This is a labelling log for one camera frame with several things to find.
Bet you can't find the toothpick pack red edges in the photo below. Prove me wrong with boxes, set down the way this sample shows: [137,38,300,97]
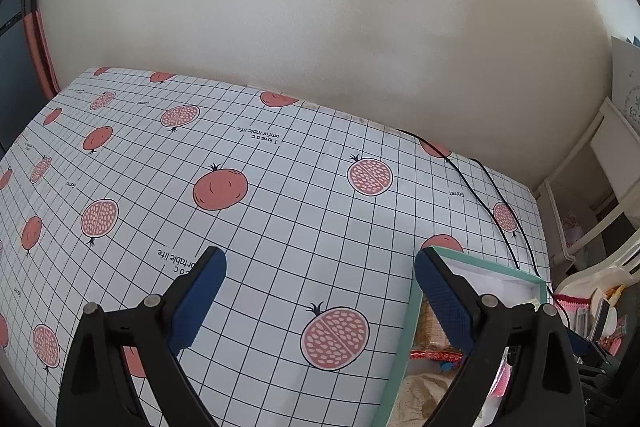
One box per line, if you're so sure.
[409,298,463,371]

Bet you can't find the teal white storage box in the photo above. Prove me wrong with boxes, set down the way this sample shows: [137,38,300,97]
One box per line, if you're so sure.
[371,246,548,427]

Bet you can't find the cream knitted cloth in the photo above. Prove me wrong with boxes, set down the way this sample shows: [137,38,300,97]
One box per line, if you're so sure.
[387,373,454,427]

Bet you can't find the white plastic chair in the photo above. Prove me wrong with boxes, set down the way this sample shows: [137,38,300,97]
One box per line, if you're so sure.
[556,230,640,298]

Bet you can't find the white grid pomegranate bedsheet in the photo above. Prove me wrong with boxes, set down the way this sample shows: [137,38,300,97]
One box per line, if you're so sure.
[1,68,550,426]

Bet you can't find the white shelf unit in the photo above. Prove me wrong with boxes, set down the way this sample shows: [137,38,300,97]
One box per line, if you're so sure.
[536,98,639,265]

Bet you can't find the pink curtain edge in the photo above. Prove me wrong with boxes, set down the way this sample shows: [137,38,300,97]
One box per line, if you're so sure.
[23,11,61,100]

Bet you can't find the black cable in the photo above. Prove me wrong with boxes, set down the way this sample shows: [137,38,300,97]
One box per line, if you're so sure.
[397,128,572,327]

